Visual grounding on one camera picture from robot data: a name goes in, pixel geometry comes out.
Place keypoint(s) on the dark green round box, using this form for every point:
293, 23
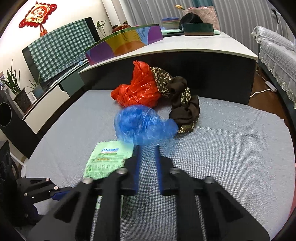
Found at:
198, 29

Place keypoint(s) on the red teapot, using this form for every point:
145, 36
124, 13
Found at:
116, 28

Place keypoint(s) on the potted plant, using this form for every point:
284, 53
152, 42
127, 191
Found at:
12, 81

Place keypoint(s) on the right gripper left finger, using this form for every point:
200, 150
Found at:
132, 165

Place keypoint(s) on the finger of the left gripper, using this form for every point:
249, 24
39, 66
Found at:
60, 193

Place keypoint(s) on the orange plastic bag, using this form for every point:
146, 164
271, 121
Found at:
142, 89

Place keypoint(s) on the tv cabinet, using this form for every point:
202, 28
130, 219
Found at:
60, 92

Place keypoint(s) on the white power strip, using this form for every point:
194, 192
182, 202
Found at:
271, 86

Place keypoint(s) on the grey quilted sofa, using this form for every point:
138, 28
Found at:
278, 54

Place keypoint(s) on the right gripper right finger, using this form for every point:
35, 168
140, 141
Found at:
165, 181

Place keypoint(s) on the dark floral cloth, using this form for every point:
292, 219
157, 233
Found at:
185, 107

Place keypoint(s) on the grey mat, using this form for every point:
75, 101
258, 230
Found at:
234, 177

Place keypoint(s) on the grey curtain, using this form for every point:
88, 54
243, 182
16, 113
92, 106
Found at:
236, 18

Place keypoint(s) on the red chinese knot ornament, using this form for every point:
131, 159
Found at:
37, 16

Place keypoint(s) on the blue plastic bag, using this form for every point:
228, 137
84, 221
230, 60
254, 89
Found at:
141, 125

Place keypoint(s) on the stacked coloured bowls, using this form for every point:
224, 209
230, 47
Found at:
170, 23

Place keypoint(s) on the colourful rectangular box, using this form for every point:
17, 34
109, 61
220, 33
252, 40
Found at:
122, 42

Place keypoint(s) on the checked cloth covered television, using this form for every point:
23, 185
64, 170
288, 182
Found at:
60, 49

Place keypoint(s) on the green panda snack bag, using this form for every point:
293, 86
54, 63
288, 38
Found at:
106, 158

